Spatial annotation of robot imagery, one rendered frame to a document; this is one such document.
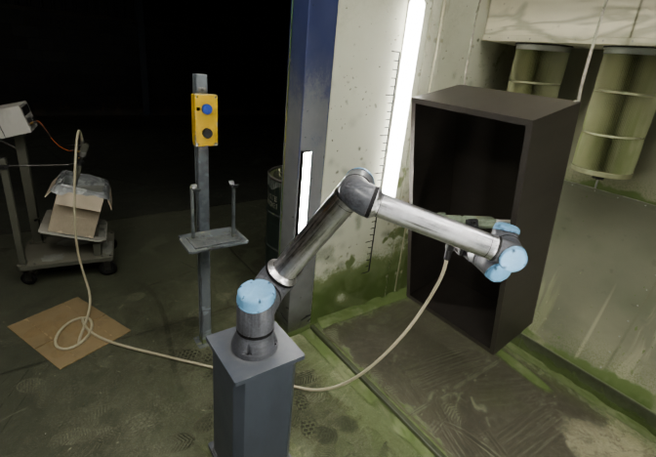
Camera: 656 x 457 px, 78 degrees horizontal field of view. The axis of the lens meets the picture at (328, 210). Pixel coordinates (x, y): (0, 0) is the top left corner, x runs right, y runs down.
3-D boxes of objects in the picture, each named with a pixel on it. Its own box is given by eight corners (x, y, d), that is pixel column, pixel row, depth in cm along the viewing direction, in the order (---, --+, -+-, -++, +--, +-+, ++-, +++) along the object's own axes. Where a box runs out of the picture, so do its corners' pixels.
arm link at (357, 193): (340, 179, 135) (537, 252, 130) (346, 169, 147) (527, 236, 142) (329, 209, 140) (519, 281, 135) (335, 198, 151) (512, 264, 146)
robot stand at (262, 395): (233, 502, 171) (234, 383, 148) (207, 445, 194) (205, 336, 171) (296, 466, 189) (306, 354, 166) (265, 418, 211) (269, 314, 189)
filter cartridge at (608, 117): (586, 195, 240) (634, 44, 211) (552, 178, 274) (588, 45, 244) (643, 198, 243) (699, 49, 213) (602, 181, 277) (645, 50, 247)
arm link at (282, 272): (240, 296, 173) (348, 164, 145) (255, 276, 189) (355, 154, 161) (267, 317, 174) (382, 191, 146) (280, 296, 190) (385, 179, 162)
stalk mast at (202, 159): (208, 336, 267) (203, 73, 208) (211, 342, 262) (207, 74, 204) (199, 339, 263) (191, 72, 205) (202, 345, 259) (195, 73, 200)
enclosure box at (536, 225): (444, 272, 266) (459, 84, 209) (532, 322, 222) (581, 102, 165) (406, 296, 248) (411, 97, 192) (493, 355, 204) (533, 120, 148)
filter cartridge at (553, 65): (539, 163, 311) (572, 47, 280) (540, 175, 280) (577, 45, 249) (489, 155, 324) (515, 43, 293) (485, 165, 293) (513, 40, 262)
